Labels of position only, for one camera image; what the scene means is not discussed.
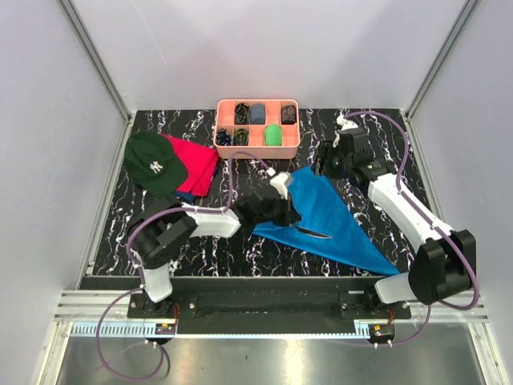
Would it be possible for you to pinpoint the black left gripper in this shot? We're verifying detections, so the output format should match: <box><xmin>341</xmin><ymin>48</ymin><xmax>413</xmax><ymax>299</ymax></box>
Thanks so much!
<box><xmin>255</xmin><ymin>192</ymin><xmax>301</xmax><ymax>229</ymax></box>

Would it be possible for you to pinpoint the teal plastic knife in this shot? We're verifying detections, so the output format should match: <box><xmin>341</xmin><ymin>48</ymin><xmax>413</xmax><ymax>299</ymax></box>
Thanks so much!
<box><xmin>295</xmin><ymin>226</ymin><xmax>331</xmax><ymax>239</ymax></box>

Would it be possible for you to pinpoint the bright blue napkin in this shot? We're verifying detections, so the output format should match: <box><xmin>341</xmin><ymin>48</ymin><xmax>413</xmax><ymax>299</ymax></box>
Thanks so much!
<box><xmin>252</xmin><ymin>167</ymin><xmax>399</xmax><ymax>276</ymax></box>

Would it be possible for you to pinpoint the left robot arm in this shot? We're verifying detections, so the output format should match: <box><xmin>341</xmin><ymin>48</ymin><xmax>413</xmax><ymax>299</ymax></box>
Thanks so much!
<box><xmin>127</xmin><ymin>192</ymin><xmax>301</xmax><ymax>318</ymax></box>

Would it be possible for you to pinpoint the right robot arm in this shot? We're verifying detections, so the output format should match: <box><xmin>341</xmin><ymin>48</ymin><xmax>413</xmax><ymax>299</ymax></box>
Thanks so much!
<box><xmin>312</xmin><ymin>128</ymin><xmax>479</xmax><ymax>318</ymax></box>

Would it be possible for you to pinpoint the green rolled cloth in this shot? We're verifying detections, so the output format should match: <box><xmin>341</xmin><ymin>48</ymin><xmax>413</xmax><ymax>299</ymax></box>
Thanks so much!
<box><xmin>264</xmin><ymin>124</ymin><xmax>282</xmax><ymax>147</ymax></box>

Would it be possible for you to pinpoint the brown patterned rolled cloth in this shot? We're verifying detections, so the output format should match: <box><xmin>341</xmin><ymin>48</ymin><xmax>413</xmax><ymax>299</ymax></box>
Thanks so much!
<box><xmin>281</xmin><ymin>104</ymin><xmax>297</xmax><ymax>125</ymax></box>

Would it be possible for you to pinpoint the pink divided organizer box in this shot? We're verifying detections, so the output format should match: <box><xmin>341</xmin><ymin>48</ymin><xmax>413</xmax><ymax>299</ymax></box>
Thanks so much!
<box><xmin>212</xmin><ymin>99</ymin><xmax>301</xmax><ymax>160</ymax></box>

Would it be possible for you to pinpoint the yellow floral rolled cloth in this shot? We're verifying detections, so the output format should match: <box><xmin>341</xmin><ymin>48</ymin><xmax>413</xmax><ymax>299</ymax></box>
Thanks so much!
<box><xmin>232</xmin><ymin>128</ymin><xmax>249</xmax><ymax>147</ymax></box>

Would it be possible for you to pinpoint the pink folded cloth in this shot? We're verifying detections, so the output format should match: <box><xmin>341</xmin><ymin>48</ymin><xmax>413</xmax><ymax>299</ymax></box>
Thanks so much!
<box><xmin>163</xmin><ymin>134</ymin><xmax>220</xmax><ymax>197</ymax></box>

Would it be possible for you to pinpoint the navy striped rolled cloth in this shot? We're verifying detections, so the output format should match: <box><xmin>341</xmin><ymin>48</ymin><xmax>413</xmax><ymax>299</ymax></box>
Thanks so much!
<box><xmin>216</xmin><ymin>128</ymin><xmax>232</xmax><ymax>146</ymax></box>

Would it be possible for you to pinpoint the grey rolled cloth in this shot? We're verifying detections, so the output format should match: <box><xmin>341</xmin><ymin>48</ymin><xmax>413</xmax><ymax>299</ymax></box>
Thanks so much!
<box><xmin>249</xmin><ymin>103</ymin><xmax>266</xmax><ymax>125</ymax></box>

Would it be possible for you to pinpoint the dark floral rolled cloth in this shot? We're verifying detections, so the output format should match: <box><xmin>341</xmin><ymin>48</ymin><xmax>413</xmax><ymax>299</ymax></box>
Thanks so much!
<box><xmin>234</xmin><ymin>103</ymin><xmax>250</xmax><ymax>125</ymax></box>

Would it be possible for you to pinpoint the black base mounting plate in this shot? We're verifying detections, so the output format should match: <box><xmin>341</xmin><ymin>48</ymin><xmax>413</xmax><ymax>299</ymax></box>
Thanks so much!
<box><xmin>127</xmin><ymin>277</ymin><xmax>411</xmax><ymax>335</ymax></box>

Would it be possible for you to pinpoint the dark green baseball cap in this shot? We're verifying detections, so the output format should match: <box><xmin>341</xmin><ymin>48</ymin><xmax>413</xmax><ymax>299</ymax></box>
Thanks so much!
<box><xmin>124</xmin><ymin>132</ymin><xmax>188</xmax><ymax>199</ymax></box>

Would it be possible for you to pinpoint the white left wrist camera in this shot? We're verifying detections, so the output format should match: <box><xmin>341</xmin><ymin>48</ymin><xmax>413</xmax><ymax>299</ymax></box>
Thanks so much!
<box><xmin>269</xmin><ymin>172</ymin><xmax>293</xmax><ymax>200</ymax></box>

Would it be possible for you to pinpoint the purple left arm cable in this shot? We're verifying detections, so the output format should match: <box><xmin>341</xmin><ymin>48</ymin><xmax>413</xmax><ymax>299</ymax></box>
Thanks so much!
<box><xmin>94</xmin><ymin>151</ymin><xmax>277</xmax><ymax>379</ymax></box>

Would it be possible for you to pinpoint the aluminium frame rail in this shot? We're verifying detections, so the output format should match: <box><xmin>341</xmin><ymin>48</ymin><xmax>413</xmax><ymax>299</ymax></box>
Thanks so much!
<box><xmin>59</xmin><ymin>0</ymin><xmax>135</xmax><ymax>121</ymax></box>

